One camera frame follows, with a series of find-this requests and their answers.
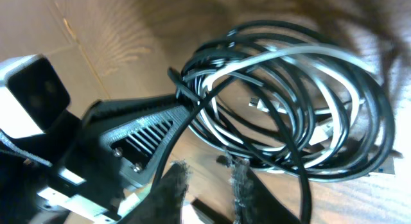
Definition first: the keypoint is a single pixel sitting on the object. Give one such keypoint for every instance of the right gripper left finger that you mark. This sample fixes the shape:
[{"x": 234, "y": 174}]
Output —
[{"x": 163, "y": 204}]

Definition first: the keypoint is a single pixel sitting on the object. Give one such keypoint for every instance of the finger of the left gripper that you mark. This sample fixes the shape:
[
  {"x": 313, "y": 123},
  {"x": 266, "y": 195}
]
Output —
[{"x": 130, "y": 136}]

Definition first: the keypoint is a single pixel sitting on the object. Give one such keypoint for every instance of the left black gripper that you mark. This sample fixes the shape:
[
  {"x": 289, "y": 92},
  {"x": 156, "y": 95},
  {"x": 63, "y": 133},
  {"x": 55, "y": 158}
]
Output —
[{"x": 46, "y": 177}]

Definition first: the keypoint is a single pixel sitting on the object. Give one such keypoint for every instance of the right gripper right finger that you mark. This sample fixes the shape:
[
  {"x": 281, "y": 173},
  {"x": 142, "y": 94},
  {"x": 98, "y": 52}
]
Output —
[{"x": 253, "y": 202}]

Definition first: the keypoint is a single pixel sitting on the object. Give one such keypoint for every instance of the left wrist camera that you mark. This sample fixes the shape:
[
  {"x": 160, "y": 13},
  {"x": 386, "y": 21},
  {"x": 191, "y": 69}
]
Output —
[{"x": 33, "y": 97}]

